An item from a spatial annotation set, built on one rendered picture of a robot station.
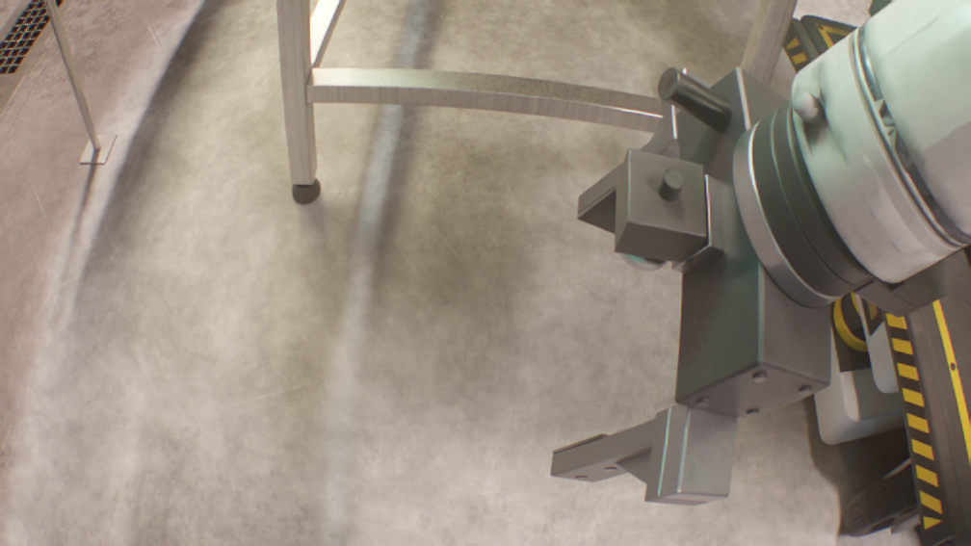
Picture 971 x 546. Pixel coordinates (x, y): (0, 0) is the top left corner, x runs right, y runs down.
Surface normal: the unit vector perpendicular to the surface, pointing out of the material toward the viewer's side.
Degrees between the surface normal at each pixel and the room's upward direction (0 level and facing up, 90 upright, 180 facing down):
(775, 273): 83
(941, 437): 0
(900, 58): 66
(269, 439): 0
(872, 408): 0
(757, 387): 97
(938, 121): 76
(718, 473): 25
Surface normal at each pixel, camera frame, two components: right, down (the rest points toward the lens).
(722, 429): 0.46, -0.36
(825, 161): -0.83, 0.16
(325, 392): 0.07, -0.54
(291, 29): -0.06, 0.84
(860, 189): -0.70, 0.41
